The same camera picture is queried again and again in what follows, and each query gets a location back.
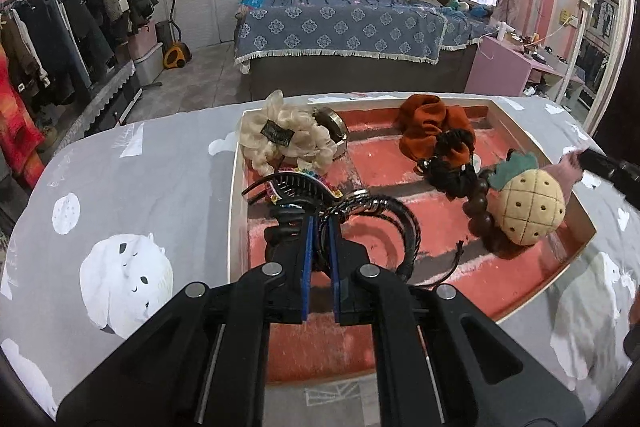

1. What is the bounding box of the brown wooden bead bracelet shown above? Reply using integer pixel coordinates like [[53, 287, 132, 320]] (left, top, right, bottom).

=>
[[461, 179, 526, 260]]

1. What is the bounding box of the white storage box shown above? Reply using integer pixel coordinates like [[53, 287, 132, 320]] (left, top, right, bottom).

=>
[[134, 43, 166, 88]]

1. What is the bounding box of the clothes rack with hanging clothes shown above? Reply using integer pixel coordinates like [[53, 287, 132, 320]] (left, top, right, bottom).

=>
[[0, 0, 161, 188]]

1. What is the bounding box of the pink desk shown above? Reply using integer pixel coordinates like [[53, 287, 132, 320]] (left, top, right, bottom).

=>
[[465, 36, 586, 100]]

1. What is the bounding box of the jewelry tray with red lining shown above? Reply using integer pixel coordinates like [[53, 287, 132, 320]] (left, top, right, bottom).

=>
[[227, 94, 598, 385]]

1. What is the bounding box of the pineapple plush hair accessory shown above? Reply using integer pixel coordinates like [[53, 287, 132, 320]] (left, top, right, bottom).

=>
[[482, 148, 586, 249]]

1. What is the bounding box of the black scrunchie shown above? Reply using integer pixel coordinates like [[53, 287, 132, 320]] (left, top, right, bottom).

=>
[[415, 129, 482, 201]]

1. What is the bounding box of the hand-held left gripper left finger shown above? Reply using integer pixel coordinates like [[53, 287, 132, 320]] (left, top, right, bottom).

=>
[[56, 212, 313, 427]]

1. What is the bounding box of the silver metal bangle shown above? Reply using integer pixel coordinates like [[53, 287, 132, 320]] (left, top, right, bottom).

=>
[[312, 107, 349, 158]]

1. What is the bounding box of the pink storage box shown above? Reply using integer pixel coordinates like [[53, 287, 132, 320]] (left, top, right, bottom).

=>
[[129, 27, 157, 58]]

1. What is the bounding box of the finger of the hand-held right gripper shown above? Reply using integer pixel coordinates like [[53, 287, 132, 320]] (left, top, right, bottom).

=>
[[577, 148, 640, 210]]

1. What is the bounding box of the beige scrunchie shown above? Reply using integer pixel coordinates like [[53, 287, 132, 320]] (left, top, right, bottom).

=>
[[236, 90, 337, 175]]

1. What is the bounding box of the orange scrunchie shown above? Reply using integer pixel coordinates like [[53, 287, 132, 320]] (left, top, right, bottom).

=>
[[393, 94, 476, 168]]

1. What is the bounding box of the black braided cord bracelet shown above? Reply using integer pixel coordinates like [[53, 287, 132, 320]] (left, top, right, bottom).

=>
[[320, 189, 463, 288]]

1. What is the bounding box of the garment steamer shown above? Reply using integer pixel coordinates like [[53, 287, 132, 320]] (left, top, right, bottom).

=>
[[154, 0, 192, 69]]

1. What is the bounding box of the black hair clip colourful trim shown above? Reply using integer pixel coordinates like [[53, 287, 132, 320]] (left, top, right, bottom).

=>
[[241, 167, 345, 210]]

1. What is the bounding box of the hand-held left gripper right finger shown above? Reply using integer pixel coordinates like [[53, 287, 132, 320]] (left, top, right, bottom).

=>
[[327, 217, 586, 427]]

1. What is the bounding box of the bed with blue patterned cover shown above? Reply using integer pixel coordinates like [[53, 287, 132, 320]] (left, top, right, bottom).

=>
[[234, 0, 501, 95]]

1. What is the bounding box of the white framed standing mirror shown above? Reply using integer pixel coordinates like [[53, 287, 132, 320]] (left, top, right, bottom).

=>
[[565, 0, 633, 132]]

